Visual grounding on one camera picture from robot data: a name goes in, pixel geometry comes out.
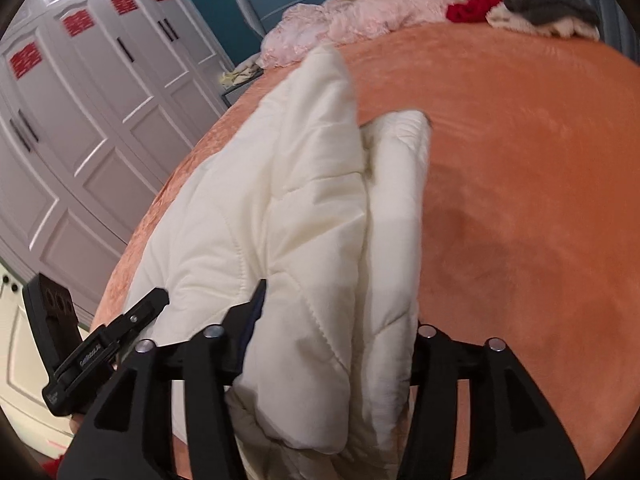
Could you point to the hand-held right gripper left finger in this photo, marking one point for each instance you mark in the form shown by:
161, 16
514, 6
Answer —
255, 317

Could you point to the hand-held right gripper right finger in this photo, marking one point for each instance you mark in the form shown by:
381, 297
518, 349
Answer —
425, 355

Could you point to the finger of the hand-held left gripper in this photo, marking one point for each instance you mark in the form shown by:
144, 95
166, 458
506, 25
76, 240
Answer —
142, 315

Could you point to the cream quilted jacket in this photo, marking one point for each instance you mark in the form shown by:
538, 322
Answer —
300, 185

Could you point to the cream door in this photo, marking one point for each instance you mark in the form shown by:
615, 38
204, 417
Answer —
20, 370

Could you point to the white panelled wardrobe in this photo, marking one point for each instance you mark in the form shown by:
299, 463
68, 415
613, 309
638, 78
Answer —
100, 135

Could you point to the orange bed blanket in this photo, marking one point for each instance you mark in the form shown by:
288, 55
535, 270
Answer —
500, 185

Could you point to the blue-grey nightstand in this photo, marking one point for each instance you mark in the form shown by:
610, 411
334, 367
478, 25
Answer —
235, 94

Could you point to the pale yellow cloth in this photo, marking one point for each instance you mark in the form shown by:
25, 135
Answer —
245, 75

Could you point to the pink fluffy blanket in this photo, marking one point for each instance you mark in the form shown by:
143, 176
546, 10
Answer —
360, 20

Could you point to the beige garment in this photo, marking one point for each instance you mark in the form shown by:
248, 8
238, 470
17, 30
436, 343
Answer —
515, 22

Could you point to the grey garment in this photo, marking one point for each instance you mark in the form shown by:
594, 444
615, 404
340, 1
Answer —
545, 2

